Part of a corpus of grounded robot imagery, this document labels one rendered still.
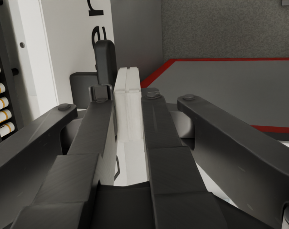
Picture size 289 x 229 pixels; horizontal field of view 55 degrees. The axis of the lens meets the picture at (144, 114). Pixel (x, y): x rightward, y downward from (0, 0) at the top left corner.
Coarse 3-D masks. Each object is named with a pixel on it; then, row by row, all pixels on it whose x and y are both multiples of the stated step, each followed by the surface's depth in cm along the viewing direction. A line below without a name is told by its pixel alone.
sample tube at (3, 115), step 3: (0, 111) 28; (3, 111) 28; (6, 111) 28; (9, 111) 29; (0, 114) 28; (3, 114) 28; (6, 114) 28; (9, 114) 29; (0, 117) 28; (3, 117) 28; (6, 117) 28; (9, 117) 29; (0, 120) 28; (3, 120) 28
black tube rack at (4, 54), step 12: (0, 0) 28; (0, 24) 26; (0, 36) 27; (0, 48) 27; (0, 60) 27; (0, 72) 27; (12, 72) 30; (12, 84) 28; (0, 96) 28; (12, 96) 28; (12, 108) 29; (12, 120) 29; (12, 132) 30
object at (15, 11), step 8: (8, 0) 27; (16, 0) 27; (16, 8) 27; (16, 16) 27; (16, 24) 28; (16, 32) 28; (24, 40) 28; (24, 48) 28; (24, 56) 29; (24, 64) 29; (24, 72) 29; (32, 80) 29; (32, 88) 30
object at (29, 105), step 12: (0, 12) 29; (12, 24) 29; (12, 36) 30; (12, 48) 30; (12, 60) 31; (24, 84) 31; (24, 96) 32; (36, 96) 31; (24, 108) 33; (36, 108) 32; (24, 120) 33
